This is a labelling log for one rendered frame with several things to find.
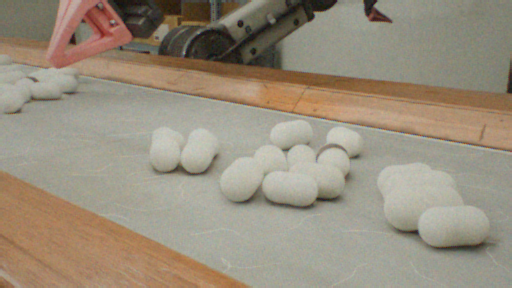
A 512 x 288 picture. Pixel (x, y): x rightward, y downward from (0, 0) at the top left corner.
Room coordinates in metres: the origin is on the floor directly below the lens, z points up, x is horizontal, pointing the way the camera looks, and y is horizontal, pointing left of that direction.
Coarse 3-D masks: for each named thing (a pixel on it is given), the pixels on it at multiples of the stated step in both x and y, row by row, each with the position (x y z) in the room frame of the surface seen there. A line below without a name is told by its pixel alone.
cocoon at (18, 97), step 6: (6, 96) 0.55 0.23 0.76; (12, 96) 0.55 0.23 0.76; (18, 96) 0.56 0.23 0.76; (0, 102) 0.55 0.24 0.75; (6, 102) 0.55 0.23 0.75; (12, 102) 0.55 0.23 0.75; (18, 102) 0.55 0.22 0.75; (6, 108) 0.55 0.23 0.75; (12, 108) 0.55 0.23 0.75; (18, 108) 0.56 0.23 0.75
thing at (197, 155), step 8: (192, 144) 0.36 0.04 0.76; (200, 144) 0.36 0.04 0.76; (208, 144) 0.37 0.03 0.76; (184, 152) 0.36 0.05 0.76; (192, 152) 0.35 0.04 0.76; (200, 152) 0.35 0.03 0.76; (208, 152) 0.36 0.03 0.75; (184, 160) 0.35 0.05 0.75; (192, 160) 0.35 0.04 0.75; (200, 160) 0.35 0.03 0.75; (208, 160) 0.36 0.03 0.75; (192, 168) 0.35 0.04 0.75; (200, 168) 0.35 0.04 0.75
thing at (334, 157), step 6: (330, 150) 0.34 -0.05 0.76; (336, 150) 0.34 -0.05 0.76; (342, 150) 0.35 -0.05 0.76; (318, 156) 0.35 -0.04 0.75; (324, 156) 0.34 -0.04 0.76; (330, 156) 0.34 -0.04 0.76; (336, 156) 0.34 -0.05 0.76; (342, 156) 0.34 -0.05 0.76; (318, 162) 0.34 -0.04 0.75; (324, 162) 0.34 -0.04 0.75; (330, 162) 0.34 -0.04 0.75; (336, 162) 0.34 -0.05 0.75; (342, 162) 0.34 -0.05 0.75; (348, 162) 0.34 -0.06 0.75; (342, 168) 0.34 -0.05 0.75; (348, 168) 0.34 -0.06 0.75
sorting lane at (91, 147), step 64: (0, 128) 0.49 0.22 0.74; (64, 128) 0.49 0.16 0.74; (128, 128) 0.49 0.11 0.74; (192, 128) 0.49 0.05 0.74; (256, 128) 0.49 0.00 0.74; (320, 128) 0.49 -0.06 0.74; (64, 192) 0.32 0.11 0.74; (128, 192) 0.32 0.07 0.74; (192, 192) 0.32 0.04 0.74; (256, 192) 0.32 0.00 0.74; (192, 256) 0.24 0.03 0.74; (256, 256) 0.24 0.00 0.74; (320, 256) 0.24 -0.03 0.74; (384, 256) 0.24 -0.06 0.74; (448, 256) 0.24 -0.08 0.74
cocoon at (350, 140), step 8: (336, 128) 0.41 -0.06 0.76; (344, 128) 0.41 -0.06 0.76; (328, 136) 0.41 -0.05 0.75; (336, 136) 0.40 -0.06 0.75; (344, 136) 0.40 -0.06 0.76; (352, 136) 0.39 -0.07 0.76; (360, 136) 0.40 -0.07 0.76; (344, 144) 0.39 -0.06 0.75; (352, 144) 0.39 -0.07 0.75; (360, 144) 0.39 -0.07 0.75; (352, 152) 0.39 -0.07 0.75; (360, 152) 0.40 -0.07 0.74
